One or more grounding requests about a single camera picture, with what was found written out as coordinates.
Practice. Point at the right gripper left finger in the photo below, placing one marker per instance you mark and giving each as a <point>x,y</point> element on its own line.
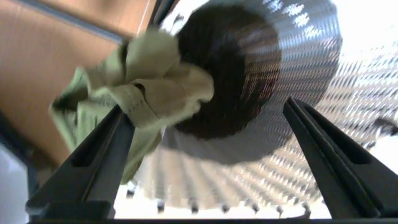
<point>102,186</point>

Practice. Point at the green long-sleeved shirt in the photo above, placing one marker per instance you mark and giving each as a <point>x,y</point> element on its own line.
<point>149,62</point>

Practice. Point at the white laundry basket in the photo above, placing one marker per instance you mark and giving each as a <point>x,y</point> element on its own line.
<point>304,46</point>

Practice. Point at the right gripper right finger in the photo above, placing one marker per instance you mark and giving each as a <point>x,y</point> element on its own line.
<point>357,193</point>

